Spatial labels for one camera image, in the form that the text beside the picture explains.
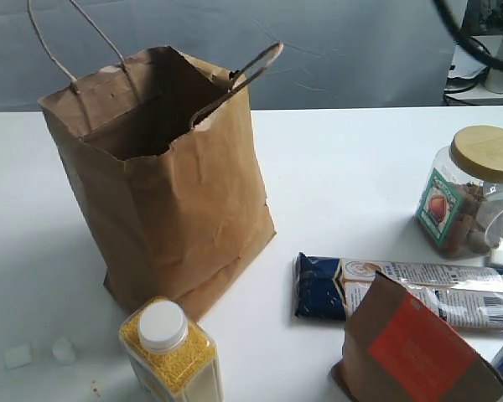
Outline brown paper bag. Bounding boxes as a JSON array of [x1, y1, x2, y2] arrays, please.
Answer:
[[26, 0, 285, 322]]

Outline white backdrop cloth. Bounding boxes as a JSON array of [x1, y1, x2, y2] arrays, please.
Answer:
[[0, 0, 455, 111]]

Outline yellow millet bottle white cap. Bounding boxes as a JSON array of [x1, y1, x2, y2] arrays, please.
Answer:
[[119, 296, 224, 402]]

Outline brown pouch with orange label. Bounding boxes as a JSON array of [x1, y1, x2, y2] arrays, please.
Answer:
[[330, 286, 503, 401]]

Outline clear jar with yellow lid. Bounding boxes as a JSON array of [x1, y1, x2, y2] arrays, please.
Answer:
[[415, 126, 503, 259]]

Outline white cube right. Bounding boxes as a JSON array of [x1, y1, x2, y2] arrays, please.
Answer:
[[52, 338, 76, 365]]

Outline blue noodle package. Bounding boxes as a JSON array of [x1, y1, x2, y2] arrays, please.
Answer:
[[293, 254, 503, 332]]

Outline small white cube near jar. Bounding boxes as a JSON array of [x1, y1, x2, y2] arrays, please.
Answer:
[[487, 249, 503, 268]]

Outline white cube left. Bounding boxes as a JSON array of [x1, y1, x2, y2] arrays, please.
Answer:
[[4, 343, 33, 370]]

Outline black cable loop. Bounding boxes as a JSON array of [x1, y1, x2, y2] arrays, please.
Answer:
[[432, 0, 503, 75]]

